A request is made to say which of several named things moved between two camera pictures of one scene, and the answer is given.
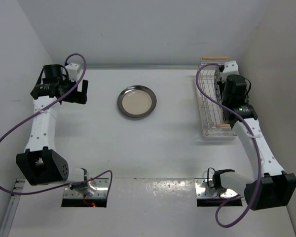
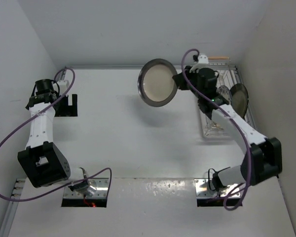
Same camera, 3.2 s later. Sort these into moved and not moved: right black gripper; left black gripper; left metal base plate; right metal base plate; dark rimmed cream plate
Moved: dark rimmed cream plate; right black gripper; left black gripper
Not moved: right metal base plate; left metal base plate
